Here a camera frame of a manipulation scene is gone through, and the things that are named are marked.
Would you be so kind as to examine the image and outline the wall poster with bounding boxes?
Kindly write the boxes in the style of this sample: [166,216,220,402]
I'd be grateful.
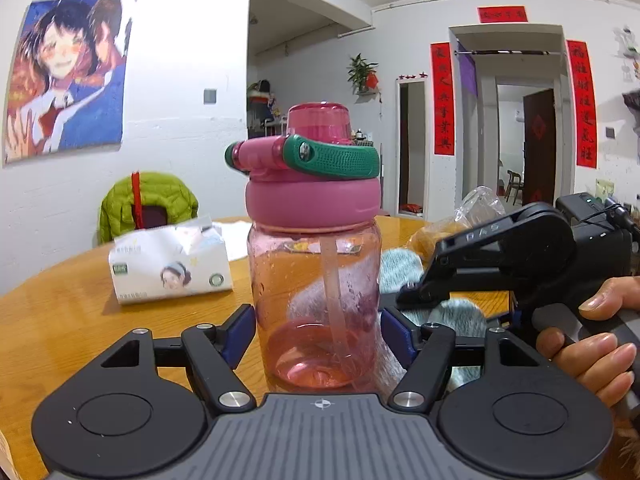
[2,0,132,166]

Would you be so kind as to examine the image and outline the potted green plant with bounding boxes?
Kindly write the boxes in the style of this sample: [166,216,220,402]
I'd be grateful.
[347,53,379,95]

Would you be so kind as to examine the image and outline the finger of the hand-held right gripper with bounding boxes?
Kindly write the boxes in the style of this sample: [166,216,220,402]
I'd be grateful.
[396,210,521,311]

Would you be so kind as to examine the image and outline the red strap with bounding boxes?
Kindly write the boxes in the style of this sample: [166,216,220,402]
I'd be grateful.
[131,172,144,229]

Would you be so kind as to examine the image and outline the white paper sheet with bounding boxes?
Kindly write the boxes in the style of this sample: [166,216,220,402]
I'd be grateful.
[212,221,251,262]

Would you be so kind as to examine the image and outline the clear plastic bag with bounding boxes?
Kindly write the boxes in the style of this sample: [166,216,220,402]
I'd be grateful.
[407,186,507,257]

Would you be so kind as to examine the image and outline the red paper couplet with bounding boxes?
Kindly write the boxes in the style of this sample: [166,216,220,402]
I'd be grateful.
[431,42,455,157]
[566,39,600,168]

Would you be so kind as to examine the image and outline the dark brown door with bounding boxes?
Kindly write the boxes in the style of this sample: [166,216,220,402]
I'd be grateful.
[523,89,557,206]

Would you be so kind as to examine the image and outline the white tissue pack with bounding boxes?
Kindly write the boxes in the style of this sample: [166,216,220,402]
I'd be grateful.
[108,215,234,306]

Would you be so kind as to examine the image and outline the pink water bottle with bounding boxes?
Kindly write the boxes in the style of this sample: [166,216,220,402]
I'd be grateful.
[225,102,385,393]

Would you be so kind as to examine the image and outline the person's right hand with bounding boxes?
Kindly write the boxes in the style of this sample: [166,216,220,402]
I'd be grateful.
[536,276,640,403]

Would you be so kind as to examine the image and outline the red paper banner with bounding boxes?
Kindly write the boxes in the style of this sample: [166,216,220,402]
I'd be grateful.
[477,6,528,24]

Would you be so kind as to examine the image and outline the green puffer jacket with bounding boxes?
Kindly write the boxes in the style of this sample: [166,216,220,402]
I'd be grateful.
[97,172,200,246]

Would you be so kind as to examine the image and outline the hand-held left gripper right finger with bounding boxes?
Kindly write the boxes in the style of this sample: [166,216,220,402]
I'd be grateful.
[380,305,543,411]

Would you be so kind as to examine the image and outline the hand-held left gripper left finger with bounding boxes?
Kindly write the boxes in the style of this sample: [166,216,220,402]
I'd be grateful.
[100,304,257,411]

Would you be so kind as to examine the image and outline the light blue striped towel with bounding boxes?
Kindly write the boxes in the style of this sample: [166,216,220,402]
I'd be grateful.
[289,249,488,393]

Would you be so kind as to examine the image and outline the wooden chair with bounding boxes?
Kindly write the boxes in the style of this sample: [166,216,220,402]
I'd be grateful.
[505,170,524,204]

